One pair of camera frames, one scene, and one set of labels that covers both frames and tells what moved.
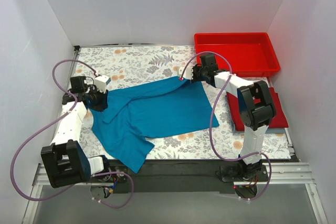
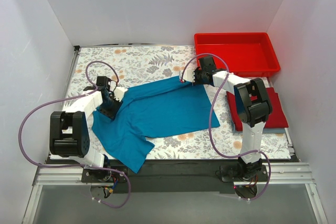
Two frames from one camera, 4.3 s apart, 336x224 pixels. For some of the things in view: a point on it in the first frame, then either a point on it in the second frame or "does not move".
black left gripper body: (99, 100) → (107, 112)
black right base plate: (232, 173) does not move
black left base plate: (114, 177) does not move
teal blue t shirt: (135, 112) does not move
